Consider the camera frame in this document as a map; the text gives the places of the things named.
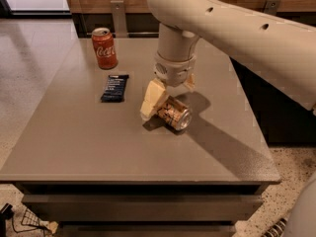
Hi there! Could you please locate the grey drawer cabinet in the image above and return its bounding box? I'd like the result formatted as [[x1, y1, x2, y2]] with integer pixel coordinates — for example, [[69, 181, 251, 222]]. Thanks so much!
[[1, 39, 280, 237]]

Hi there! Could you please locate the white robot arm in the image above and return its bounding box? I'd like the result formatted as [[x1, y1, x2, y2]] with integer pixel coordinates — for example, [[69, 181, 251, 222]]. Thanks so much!
[[140, 0, 316, 120]]

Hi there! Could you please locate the left metal bracket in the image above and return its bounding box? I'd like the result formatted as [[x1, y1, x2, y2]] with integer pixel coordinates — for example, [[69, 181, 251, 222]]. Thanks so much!
[[111, 0, 127, 35]]

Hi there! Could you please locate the dark blue snack bar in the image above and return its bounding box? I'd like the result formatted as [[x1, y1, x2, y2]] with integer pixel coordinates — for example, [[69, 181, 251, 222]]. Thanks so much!
[[101, 75, 129, 103]]

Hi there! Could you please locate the metal bracket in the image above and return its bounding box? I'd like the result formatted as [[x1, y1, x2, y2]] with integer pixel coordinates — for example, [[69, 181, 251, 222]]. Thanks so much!
[[111, 0, 127, 35], [263, 0, 281, 16]]

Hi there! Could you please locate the black wire basket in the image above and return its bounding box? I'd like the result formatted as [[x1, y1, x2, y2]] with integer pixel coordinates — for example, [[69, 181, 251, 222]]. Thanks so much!
[[11, 208, 47, 233]]

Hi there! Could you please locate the white power strip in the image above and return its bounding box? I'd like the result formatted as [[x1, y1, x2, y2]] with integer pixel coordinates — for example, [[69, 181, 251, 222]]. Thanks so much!
[[261, 217, 287, 237]]

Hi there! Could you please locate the orange soda can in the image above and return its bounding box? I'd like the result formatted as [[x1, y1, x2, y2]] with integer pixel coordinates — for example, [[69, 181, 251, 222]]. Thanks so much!
[[157, 96, 192, 131]]

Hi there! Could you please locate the horizontal metal rail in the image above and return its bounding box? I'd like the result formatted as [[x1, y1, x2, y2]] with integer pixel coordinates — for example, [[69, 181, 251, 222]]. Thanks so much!
[[86, 32, 160, 38]]

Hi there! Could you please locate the right metal bracket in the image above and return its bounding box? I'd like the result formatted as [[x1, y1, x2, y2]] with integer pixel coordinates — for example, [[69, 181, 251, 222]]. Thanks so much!
[[263, 0, 281, 16]]

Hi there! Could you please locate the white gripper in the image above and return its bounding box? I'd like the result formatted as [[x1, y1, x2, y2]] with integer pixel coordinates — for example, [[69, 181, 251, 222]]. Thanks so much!
[[140, 53, 197, 121]]

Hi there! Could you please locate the red Coca-Cola can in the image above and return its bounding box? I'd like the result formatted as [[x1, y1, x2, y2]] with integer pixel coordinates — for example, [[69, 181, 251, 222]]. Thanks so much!
[[92, 28, 118, 70]]

